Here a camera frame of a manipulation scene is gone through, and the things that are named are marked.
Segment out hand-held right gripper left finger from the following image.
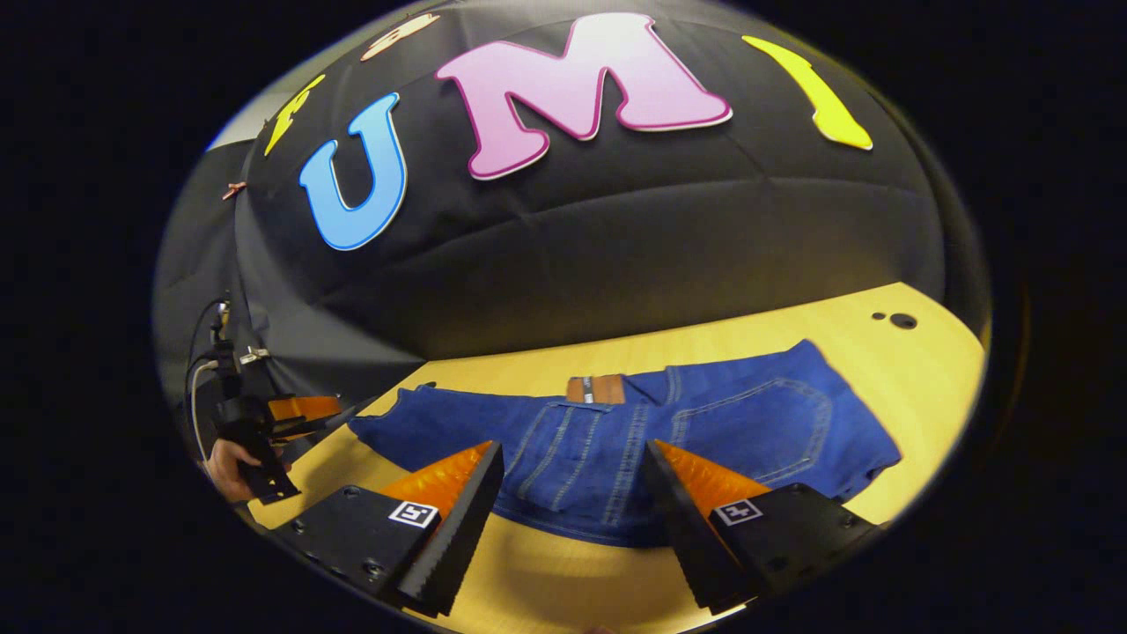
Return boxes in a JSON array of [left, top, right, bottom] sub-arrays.
[[262, 440, 506, 619]]

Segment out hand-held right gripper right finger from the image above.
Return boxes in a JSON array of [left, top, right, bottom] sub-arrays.
[[639, 439, 884, 616]]

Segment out blue denim jeans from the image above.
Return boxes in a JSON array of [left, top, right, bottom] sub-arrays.
[[348, 339, 903, 549]]

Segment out black backdrop cloth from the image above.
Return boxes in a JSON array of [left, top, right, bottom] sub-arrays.
[[151, 0, 991, 468]]

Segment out white cable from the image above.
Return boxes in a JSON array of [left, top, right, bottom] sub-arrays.
[[188, 358, 223, 464]]

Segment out black cable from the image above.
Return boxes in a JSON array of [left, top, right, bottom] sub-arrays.
[[183, 298, 232, 388]]

